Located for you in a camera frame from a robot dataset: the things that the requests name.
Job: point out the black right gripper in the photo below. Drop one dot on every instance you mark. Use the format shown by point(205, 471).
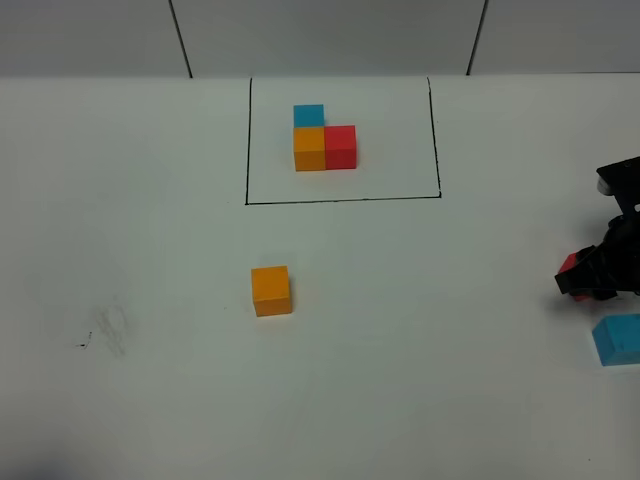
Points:
point(620, 252)

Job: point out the white template sheet black border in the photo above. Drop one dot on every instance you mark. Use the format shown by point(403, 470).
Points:
point(392, 115)

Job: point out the red template block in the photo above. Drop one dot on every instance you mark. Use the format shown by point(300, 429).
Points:
point(340, 147)

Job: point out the orange template block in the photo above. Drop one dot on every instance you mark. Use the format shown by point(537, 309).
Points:
point(309, 149)

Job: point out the blue template block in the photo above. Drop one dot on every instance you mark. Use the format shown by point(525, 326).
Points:
point(309, 116)

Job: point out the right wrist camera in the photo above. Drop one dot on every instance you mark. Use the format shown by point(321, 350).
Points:
point(621, 180)

